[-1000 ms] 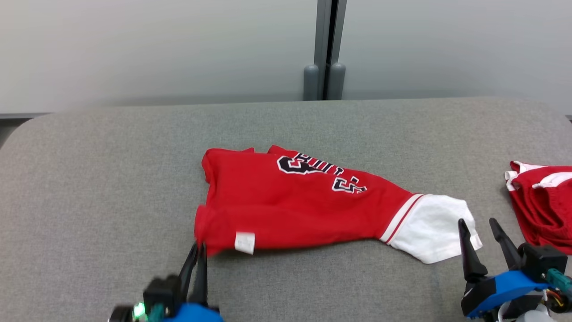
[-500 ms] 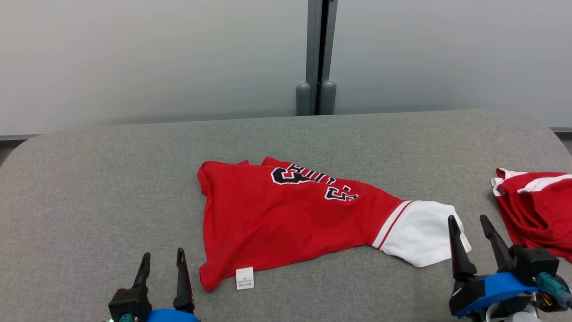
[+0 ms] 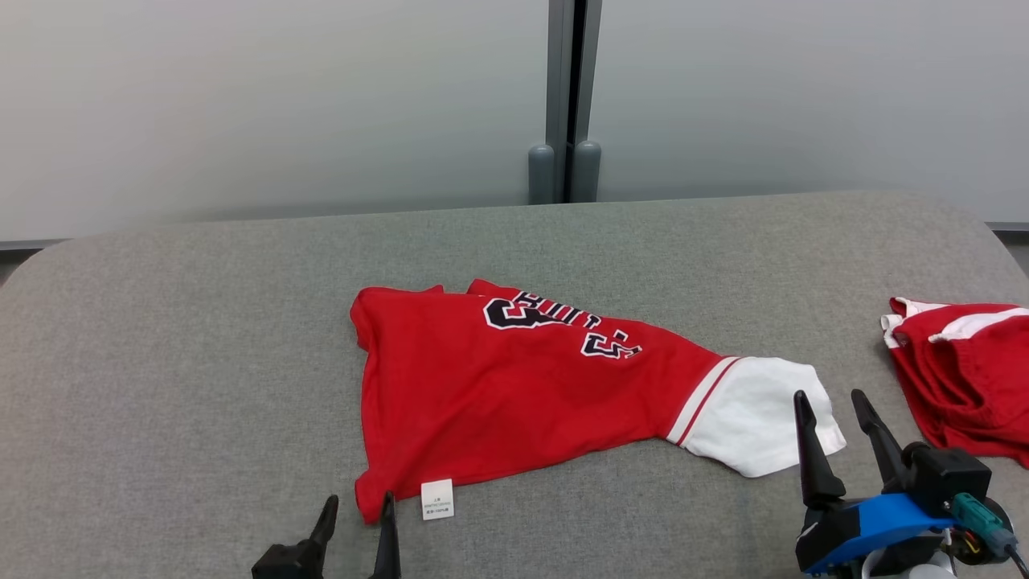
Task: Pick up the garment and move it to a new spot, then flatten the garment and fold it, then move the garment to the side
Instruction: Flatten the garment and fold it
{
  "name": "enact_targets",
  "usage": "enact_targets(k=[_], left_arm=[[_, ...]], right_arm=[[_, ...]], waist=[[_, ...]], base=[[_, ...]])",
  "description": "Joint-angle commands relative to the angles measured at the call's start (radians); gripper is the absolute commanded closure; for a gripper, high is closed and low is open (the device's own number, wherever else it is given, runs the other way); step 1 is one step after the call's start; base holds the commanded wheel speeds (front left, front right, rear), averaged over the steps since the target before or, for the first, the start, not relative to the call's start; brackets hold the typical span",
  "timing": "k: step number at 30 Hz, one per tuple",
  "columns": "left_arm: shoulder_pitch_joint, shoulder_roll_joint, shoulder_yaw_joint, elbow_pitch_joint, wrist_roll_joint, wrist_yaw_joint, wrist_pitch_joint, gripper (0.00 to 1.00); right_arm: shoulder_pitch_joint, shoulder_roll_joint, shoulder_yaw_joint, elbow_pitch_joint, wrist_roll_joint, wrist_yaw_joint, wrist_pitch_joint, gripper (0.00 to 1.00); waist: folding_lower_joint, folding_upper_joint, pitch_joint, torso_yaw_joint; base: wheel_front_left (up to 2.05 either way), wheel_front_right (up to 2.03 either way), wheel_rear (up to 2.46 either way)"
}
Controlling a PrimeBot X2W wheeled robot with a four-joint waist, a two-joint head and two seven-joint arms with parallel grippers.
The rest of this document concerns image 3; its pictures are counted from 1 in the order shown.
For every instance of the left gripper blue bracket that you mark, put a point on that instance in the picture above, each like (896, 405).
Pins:
(285, 563)

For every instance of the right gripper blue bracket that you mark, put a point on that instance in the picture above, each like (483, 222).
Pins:
(868, 531)

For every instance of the red shorts with white stripe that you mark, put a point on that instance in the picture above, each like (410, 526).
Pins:
(965, 378)

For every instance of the red jersey shirt white sleeves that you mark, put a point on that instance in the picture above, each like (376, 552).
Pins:
(498, 402)

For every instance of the grey fabric sofa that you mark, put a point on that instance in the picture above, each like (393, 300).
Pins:
(201, 362)

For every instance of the grey cylindrical door stopper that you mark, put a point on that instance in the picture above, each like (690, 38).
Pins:
(542, 173)
(587, 170)

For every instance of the teal right camera connector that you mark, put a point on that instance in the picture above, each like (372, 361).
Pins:
(985, 523)

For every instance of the grey door frame post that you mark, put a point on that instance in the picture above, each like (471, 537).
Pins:
(572, 72)

